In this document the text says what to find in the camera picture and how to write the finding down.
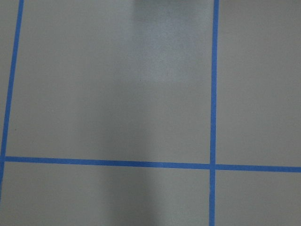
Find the brown paper table cover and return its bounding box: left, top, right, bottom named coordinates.
left=0, top=0, right=301, bottom=226

